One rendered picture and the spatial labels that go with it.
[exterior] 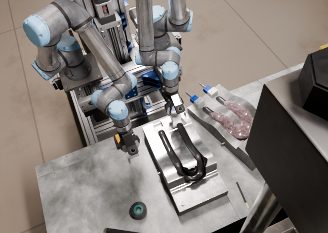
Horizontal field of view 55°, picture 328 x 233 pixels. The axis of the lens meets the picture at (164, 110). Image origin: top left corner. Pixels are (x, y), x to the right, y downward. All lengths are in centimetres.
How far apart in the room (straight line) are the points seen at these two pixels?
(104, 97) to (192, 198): 64
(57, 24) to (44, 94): 204
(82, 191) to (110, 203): 16
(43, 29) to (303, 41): 282
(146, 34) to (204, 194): 81
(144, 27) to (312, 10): 279
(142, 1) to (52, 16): 39
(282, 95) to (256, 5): 352
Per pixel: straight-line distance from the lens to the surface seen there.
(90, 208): 169
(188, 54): 330
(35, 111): 321
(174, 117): 169
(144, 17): 146
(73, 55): 172
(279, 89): 45
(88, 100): 178
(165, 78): 145
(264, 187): 73
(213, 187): 159
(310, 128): 42
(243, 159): 170
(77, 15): 134
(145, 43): 150
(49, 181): 183
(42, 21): 129
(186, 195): 158
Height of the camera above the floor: 235
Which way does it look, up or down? 55 degrees down
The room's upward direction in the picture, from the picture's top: 8 degrees counter-clockwise
